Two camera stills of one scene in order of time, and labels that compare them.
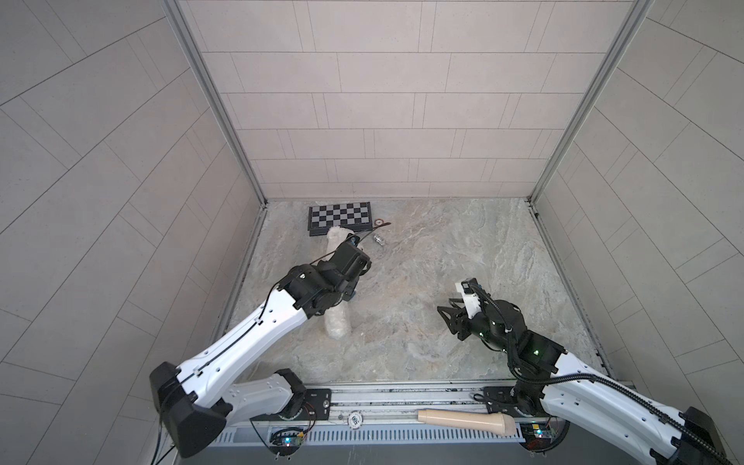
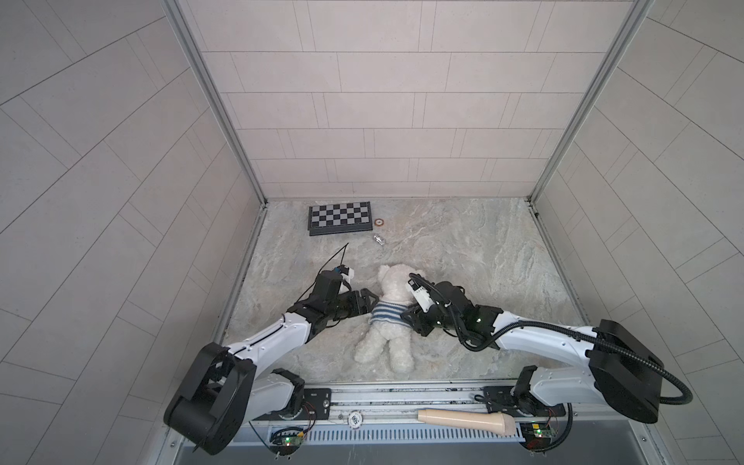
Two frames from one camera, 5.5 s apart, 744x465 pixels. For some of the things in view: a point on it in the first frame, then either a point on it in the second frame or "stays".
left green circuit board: (286, 442) stays
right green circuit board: (536, 436) stays
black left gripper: (351, 289) to (360, 307)
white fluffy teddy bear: (339, 321) to (389, 320)
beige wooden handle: (500, 422) stays
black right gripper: (458, 322) to (416, 317)
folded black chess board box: (355, 216) stays
